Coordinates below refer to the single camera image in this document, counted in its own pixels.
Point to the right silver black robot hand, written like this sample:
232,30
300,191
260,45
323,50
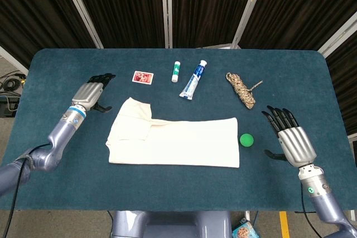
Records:
297,146

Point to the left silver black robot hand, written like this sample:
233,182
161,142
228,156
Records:
86,94

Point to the white T-shirt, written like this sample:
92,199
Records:
173,143

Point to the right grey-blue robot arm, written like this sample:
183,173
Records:
320,201

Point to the green foam ball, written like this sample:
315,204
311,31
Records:
246,140

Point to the red playing card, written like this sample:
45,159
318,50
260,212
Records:
142,77

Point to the dark equipment box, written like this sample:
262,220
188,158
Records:
8,107

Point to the yellow floor tape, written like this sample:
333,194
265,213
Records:
284,224

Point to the green white glue stick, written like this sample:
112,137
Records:
175,72

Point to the blue cookie snack box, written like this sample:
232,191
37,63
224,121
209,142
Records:
242,231

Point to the blue white toothpaste tube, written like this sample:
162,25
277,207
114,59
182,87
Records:
193,80

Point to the grey-blue robot torso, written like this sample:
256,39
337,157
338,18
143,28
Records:
167,225

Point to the white screen frame post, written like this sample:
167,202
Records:
248,9
166,9
12,61
338,36
81,9

